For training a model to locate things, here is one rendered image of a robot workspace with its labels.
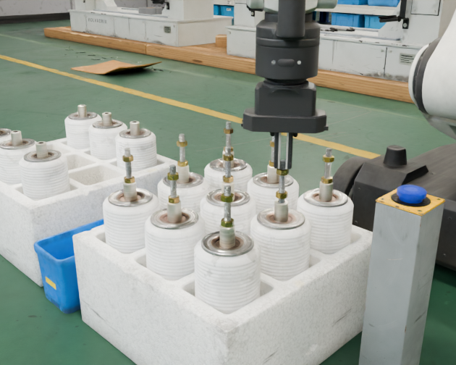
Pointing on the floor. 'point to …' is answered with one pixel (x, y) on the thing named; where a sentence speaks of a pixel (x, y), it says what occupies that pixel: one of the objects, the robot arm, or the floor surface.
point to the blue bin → (61, 267)
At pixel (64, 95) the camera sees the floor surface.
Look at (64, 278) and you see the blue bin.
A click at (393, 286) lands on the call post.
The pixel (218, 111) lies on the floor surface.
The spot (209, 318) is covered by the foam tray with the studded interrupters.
